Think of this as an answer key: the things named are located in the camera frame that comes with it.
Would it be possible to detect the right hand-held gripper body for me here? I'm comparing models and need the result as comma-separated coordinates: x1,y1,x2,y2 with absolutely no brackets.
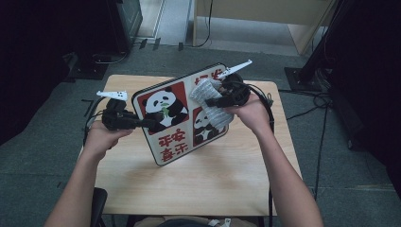
217,59,253,108

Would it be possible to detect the thin black floor cable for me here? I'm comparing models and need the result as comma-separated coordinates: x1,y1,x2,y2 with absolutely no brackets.
311,105,331,202

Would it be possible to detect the black computer case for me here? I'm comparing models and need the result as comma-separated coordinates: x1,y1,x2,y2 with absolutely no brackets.
105,0,144,55

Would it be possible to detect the black curtain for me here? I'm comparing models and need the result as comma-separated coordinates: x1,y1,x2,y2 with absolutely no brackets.
0,0,112,147
324,0,401,201

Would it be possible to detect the grey fluffy cloth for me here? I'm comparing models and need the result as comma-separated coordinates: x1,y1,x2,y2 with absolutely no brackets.
189,78,235,133

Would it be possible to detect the black floor cable bundle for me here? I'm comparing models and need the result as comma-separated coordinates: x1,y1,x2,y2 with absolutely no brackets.
278,89,332,121

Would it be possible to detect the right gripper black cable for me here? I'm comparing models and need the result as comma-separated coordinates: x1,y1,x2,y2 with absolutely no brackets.
233,79,276,227

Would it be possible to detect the light wooden cabinet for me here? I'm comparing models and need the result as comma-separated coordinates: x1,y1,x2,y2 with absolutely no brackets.
192,0,335,56

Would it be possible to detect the black metal stand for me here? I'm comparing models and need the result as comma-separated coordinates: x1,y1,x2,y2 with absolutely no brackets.
283,0,348,93

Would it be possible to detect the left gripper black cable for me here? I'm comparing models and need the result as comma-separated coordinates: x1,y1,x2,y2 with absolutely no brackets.
82,96,106,147

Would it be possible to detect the hanging black cable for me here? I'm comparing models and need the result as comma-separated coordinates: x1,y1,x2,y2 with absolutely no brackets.
191,0,214,49

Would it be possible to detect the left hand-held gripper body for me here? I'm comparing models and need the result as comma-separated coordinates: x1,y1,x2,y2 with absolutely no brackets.
96,90,140,131

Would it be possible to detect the person's right hand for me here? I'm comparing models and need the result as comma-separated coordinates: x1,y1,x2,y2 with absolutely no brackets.
224,94,269,135

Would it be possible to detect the black chair armrest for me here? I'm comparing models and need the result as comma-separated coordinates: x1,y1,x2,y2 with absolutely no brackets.
90,187,109,227

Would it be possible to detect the person's left hand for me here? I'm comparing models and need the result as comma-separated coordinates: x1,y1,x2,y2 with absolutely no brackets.
83,121,135,163

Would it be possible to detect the person's dark clothing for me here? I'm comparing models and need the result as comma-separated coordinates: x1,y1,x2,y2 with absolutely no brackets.
157,219,211,227

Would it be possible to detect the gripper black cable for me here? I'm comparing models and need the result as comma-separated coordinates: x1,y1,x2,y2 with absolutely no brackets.
233,79,276,227
82,96,106,147

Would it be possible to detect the black flat stand base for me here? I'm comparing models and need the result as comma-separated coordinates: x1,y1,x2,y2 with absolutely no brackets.
66,52,112,80

